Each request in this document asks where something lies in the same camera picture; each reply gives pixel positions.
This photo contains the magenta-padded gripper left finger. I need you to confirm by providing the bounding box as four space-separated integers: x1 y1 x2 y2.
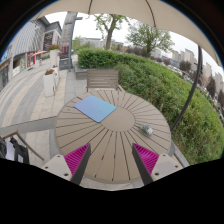
41 143 92 186

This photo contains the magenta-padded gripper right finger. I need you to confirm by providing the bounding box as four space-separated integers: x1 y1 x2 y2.
131 143 184 186

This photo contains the blue mouse pad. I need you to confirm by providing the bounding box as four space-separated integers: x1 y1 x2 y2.
73 95 118 124

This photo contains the dark folding stand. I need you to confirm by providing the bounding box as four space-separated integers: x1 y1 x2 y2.
0 130 45 165

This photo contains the black curved parasol pole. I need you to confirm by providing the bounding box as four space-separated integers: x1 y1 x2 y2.
170 44 204 132

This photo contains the white planter with flowers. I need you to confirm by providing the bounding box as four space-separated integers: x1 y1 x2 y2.
43 68 57 98
53 64 61 88
47 44 61 69

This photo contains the brown slatted chair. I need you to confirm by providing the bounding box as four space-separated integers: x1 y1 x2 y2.
86 68 125 93

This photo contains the group of apartment buildings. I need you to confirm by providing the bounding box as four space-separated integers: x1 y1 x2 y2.
149 48 224 94

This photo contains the bushy round tree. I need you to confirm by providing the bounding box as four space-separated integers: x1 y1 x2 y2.
125 20 175 58

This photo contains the grey shopfront building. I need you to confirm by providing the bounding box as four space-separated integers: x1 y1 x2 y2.
0 16 63 91

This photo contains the tall grey pillar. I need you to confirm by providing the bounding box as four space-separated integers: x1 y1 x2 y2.
60 11 78 48

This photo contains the thin-trunk tree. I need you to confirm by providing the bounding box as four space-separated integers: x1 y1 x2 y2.
93 13 126 51

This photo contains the beige parasol canopy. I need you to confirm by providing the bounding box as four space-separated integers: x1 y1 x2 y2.
31 0 223 68

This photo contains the grey lamp post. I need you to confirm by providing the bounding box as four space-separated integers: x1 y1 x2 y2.
67 16 83 73

